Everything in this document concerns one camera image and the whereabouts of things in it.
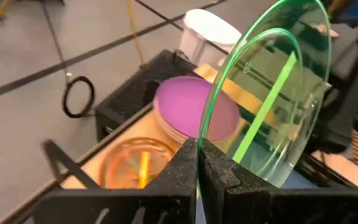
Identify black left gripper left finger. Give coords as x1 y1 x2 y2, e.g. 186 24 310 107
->
26 138 199 224

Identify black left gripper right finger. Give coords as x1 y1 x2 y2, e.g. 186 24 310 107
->
198 139 358 224

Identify green transparent plate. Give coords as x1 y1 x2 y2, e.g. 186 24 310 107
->
196 0 334 200

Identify white trash bin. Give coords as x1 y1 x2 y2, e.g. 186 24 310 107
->
178 8 244 71

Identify black coiled cable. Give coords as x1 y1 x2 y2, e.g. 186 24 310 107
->
40 0 96 119

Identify orange transparent plate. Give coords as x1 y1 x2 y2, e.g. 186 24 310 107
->
99 136 177 190

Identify purple plate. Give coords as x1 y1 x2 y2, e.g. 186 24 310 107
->
153 76 241 144

